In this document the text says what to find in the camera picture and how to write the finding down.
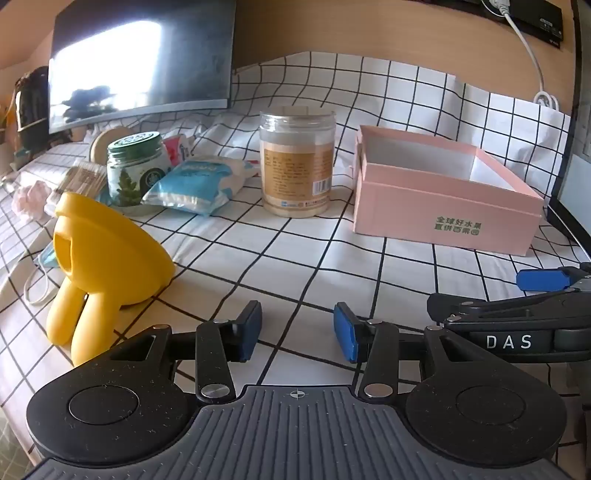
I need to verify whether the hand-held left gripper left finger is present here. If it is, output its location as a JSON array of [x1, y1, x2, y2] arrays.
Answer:
[[102, 300, 263, 403]]

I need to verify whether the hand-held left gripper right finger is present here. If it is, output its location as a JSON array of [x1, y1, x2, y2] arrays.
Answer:
[[333, 302, 490, 400]]

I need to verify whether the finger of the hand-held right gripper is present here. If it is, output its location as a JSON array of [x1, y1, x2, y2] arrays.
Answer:
[[516, 262, 591, 293], [427, 287, 591, 329]]

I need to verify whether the pink cardboard box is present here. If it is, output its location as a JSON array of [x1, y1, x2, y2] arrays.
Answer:
[[353, 124, 546, 257]]

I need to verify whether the blue cotton pad bag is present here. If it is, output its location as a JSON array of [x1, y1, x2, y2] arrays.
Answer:
[[141, 155, 260, 218]]

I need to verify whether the yellow soft rubber toy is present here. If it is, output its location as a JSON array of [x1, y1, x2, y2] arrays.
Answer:
[[46, 191, 177, 365]]

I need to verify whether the red and white tissue pack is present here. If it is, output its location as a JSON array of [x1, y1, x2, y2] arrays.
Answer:
[[161, 134, 195, 168]]

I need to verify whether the blue face mask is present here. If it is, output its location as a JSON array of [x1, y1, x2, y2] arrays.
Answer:
[[23, 240, 63, 306]]

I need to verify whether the black framed side monitor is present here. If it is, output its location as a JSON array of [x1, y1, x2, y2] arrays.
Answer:
[[547, 0, 591, 265]]

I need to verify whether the clear plastic powder jar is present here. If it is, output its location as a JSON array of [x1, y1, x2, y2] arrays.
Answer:
[[258, 106, 336, 219]]

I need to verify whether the green lid glass jar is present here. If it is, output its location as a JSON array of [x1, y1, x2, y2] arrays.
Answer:
[[106, 132, 168, 216]]

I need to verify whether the round wooden disc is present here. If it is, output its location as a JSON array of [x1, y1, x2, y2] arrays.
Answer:
[[89, 126, 136, 165]]

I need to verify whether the black power strip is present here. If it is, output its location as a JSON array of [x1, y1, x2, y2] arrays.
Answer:
[[438, 0, 565, 48]]

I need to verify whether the black computer monitor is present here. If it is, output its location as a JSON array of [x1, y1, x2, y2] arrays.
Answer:
[[48, 0, 236, 135]]

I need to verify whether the dark object beside monitor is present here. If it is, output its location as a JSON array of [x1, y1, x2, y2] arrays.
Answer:
[[13, 66, 51, 154]]

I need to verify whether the white power cable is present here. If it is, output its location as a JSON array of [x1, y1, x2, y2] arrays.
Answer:
[[480, 0, 562, 110]]

